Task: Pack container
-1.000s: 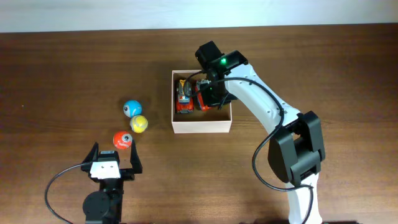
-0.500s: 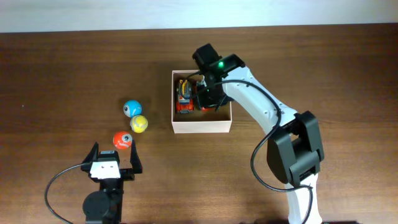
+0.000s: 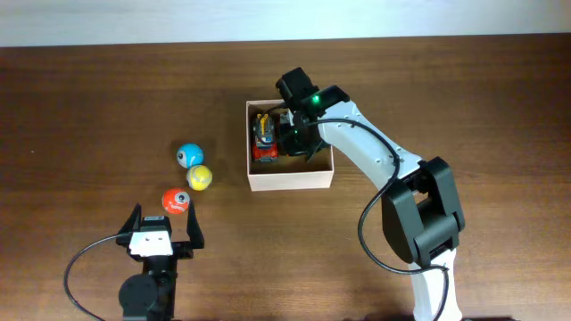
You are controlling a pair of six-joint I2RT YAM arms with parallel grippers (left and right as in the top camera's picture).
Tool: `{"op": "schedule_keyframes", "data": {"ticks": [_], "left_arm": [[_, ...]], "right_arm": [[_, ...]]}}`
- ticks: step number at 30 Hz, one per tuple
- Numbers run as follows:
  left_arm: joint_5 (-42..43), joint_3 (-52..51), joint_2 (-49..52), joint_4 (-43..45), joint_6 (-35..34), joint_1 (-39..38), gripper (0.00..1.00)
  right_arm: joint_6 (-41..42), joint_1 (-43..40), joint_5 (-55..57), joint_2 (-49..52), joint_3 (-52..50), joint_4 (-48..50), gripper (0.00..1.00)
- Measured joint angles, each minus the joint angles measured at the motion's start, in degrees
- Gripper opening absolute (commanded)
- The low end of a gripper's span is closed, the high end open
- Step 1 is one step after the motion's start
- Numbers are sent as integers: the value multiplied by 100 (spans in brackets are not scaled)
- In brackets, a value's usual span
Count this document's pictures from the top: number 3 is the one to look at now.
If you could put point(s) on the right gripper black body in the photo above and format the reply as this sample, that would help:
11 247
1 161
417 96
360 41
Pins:
293 140

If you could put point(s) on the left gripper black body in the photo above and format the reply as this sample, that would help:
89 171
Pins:
181 251

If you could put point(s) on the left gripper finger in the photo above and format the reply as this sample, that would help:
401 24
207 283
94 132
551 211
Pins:
133 222
193 229

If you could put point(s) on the red truck with yellow crane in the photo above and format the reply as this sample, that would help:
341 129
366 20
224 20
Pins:
264 146

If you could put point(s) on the red truck with grey top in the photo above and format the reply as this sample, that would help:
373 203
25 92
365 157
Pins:
284 119

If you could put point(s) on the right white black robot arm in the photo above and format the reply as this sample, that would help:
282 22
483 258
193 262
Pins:
419 200

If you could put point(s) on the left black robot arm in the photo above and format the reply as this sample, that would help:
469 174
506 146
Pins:
150 295

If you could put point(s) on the white cardboard box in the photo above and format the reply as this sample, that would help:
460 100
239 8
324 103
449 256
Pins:
286 173

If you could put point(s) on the red toy ball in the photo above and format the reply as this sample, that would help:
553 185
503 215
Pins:
175 201

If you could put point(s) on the yellow toy ball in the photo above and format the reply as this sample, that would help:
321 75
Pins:
199 177

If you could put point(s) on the blue toy ball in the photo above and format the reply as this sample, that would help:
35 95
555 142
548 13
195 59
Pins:
189 155

